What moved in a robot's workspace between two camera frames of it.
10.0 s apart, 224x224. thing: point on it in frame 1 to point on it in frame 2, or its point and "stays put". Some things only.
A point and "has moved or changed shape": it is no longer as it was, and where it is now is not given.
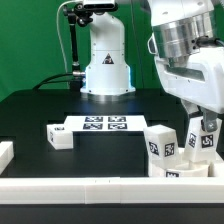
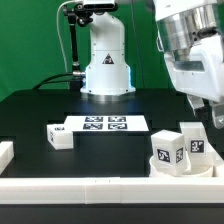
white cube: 162,144 has moved or changed shape
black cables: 47,79 stays put
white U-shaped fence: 20,190 stays put
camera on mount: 99,4 stays put
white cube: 59,136 stays put
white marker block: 202,146 has moved or changed shape
